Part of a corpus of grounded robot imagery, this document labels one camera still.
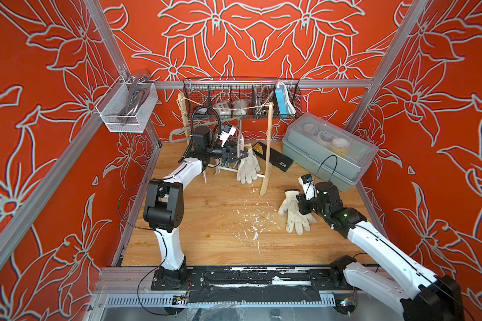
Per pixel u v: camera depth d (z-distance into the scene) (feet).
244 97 3.18
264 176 3.30
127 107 2.71
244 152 2.50
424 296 1.24
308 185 2.22
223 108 3.09
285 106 2.93
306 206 2.34
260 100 2.68
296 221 2.80
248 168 3.14
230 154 2.43
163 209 1.67
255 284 2.39
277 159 3.52
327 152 2.95
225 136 2.45
